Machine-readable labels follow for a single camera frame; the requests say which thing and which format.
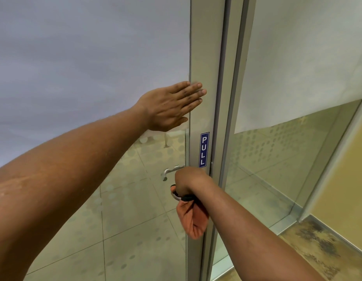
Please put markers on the person's right hand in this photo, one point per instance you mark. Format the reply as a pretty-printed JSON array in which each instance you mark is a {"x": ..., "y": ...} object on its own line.
[{"x": 191, "y": 181}]

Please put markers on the aluminium door frame post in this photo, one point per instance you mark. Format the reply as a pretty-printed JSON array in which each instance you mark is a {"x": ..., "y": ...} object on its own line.
[{"x": 232, "y": 84}]

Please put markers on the person's left hand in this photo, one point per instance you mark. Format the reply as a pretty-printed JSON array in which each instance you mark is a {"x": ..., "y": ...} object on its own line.
[{"x": 162, "y": 108}]

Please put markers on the dotted glass side panel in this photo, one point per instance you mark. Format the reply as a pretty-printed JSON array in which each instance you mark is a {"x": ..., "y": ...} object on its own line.
[{"x": 271, "y": 160}]

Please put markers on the glass door with aluminium frame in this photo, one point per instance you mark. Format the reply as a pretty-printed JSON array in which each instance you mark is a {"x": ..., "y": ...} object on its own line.
[{"x": 204, "y": 55}]

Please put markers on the blue door label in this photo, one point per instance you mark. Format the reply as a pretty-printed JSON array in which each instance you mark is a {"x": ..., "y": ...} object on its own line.
[{"x": 203, "y": 150}]

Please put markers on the person's right forearm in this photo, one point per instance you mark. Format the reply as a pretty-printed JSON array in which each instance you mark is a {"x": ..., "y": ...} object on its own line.
[{"x": 251, "y": 234}]

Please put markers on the white paper sheet slanted edge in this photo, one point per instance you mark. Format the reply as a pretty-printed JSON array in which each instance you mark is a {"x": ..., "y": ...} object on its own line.
[{"x": 301, "y": 55}]

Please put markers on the black band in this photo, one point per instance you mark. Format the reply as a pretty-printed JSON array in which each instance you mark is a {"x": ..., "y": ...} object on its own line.
[{"x": 188, "y": 198}]

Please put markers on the person's left middle finger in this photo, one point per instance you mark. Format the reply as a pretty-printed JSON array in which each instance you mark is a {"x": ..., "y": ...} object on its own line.
[{"x": 195, "y": 95}]

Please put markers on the large white paper sheet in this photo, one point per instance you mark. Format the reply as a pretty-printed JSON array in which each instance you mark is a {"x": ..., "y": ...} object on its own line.
[{"x": 81, "y": 55}]

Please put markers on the person's left thumb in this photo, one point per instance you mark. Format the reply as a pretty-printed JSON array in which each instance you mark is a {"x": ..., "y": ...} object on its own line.
[{"x": 179, "y": 123}]

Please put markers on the person's left little finger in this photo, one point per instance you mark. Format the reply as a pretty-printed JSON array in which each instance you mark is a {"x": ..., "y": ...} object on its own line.
[{"x": 181, "y": 85}]

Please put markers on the orange cloth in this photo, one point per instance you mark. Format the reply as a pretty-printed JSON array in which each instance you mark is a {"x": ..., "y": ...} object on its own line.
[{"x": 194, "y": 219}]

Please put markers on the person's left forearm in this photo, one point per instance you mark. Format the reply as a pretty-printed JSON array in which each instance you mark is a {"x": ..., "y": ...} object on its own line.
[{"x": 66, "y": 178}]

